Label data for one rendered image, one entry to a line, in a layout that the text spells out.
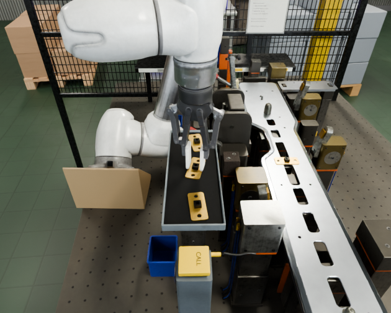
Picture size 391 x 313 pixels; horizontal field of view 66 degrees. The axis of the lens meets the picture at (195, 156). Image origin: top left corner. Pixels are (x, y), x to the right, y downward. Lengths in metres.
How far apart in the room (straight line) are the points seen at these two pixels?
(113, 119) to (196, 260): 0.84
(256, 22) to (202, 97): 1.33
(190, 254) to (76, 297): 0.62
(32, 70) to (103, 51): 3.73
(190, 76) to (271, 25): 1.38
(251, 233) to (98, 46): 0.53
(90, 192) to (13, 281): 1.03
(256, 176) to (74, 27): 0.61
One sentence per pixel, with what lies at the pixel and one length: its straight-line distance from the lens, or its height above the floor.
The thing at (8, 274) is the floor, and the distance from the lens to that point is 2.24.
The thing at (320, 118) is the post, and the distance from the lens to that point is 1.81.
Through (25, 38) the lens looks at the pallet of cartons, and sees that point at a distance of 4.15.
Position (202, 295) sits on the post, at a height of 1.09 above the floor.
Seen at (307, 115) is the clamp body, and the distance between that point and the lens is 1.50.
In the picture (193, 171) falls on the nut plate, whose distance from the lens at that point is 0.78.
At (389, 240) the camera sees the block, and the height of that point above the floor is 1.03.
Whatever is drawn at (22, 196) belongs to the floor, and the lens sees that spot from 2.69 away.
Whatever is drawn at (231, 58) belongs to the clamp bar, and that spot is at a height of 1.21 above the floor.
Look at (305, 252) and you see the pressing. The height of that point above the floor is 1.00.
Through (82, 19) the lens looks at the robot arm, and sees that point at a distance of 0.56.
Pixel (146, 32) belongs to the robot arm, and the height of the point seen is 1.53.
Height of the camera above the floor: 1.68
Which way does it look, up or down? 38 degrees down
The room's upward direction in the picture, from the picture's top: straight up
